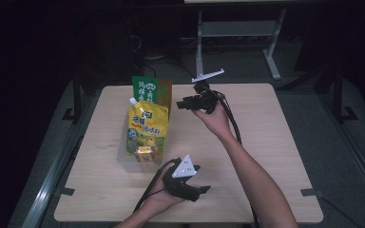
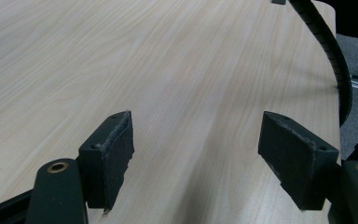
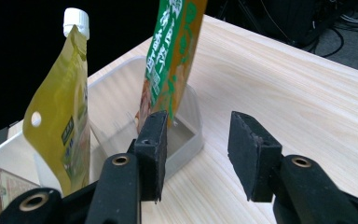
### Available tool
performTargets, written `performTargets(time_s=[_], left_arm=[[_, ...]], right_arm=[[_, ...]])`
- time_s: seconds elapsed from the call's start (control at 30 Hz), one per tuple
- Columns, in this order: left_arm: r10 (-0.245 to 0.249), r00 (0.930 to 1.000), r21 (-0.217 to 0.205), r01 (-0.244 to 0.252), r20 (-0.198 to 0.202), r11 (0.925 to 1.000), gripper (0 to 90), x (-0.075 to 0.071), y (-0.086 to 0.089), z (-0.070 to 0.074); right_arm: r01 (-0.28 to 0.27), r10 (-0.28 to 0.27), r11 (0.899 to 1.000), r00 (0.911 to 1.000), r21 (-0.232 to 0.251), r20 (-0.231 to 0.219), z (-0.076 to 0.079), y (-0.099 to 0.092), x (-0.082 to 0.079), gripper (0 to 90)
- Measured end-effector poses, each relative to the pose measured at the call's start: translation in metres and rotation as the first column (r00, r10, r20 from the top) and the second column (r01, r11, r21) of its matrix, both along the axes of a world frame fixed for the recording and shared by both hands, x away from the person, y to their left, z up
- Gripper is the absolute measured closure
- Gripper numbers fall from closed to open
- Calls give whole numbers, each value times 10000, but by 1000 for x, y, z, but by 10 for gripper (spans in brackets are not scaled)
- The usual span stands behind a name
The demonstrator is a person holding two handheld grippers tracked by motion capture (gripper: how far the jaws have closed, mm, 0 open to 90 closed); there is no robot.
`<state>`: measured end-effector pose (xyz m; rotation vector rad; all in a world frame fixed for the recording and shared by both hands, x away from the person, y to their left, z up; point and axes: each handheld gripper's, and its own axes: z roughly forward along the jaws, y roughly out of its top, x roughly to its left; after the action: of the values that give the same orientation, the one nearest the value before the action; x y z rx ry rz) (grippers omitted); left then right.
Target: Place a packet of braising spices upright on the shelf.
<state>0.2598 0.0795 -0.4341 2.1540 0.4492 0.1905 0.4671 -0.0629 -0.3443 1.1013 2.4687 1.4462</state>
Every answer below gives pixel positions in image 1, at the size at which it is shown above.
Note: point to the person's left hand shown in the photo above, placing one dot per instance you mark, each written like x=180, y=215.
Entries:
x=161, y=199

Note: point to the yellow spout pouch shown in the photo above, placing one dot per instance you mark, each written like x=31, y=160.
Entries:
x=147, y=126

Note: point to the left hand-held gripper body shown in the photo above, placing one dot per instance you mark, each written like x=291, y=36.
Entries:
x=184, y=169

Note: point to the clear plastic container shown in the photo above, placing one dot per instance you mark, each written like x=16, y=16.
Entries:
x=123, y=160

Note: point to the person's right hand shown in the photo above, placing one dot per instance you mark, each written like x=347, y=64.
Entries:
x=217, y=123

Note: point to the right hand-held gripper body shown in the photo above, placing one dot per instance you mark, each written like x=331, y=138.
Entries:
x=206, y=101

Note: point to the black metal stand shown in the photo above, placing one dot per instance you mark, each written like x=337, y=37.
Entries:
x=76, y=101
x=339, y=101

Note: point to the small gold and red box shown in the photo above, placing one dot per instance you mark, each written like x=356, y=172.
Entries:
x=145, y=155

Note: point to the aluminium floor rail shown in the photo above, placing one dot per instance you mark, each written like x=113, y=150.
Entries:
x=358, y=152
x=49, y=183

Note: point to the green and red seasoning packet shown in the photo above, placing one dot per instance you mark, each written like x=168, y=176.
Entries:
x=144, y=88

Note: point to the white metal stand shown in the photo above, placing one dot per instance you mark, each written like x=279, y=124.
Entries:
x=237, y=28

